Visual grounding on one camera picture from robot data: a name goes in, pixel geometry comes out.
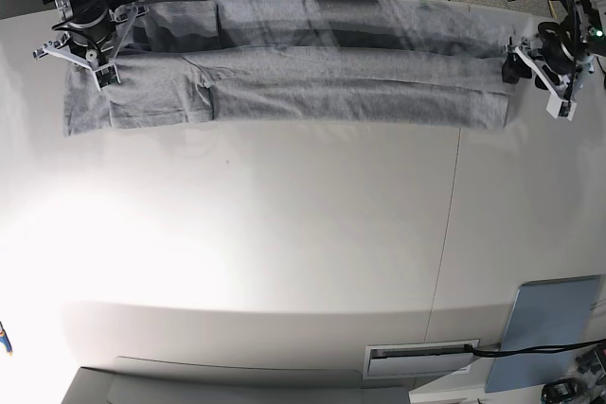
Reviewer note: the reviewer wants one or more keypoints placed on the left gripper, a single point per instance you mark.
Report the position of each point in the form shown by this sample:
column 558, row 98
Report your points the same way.
column 550, row 59

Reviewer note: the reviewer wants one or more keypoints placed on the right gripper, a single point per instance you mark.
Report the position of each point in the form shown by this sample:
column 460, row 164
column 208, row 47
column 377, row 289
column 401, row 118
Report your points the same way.
column 95, row 46

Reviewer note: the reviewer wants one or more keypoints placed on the grey T-shirt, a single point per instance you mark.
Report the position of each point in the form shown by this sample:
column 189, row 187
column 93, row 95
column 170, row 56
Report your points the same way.
column 86, row 109

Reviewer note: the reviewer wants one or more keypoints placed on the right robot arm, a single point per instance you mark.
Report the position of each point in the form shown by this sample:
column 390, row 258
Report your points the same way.
column 251, row 47

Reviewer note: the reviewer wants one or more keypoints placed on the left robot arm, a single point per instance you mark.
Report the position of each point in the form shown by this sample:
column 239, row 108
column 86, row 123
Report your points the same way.
column 584, row 23

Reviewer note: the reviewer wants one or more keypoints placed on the blue-grey board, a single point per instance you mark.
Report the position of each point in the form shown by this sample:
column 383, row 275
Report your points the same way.
column 544, row 313

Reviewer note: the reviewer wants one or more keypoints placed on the orange blue tool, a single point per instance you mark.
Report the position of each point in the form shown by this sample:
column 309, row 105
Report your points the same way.
column 4, row 340

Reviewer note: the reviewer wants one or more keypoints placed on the black battery pack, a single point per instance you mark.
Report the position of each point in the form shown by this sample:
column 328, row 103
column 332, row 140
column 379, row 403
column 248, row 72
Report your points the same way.
column 561, row 391

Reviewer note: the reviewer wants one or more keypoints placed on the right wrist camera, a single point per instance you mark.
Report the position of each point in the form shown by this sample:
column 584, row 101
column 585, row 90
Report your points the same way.
column 106, row 75

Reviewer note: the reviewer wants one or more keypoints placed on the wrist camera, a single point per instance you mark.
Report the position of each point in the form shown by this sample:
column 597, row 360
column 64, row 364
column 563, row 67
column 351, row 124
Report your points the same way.
column 561, row 108
column 106, row 75

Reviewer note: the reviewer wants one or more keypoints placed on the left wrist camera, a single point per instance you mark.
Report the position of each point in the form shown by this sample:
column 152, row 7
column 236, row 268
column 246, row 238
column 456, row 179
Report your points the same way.
column 561, row 108

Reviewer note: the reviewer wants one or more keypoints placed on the white cable slot plate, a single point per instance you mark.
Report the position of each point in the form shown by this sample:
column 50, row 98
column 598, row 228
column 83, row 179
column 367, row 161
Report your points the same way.
column 395, row 361

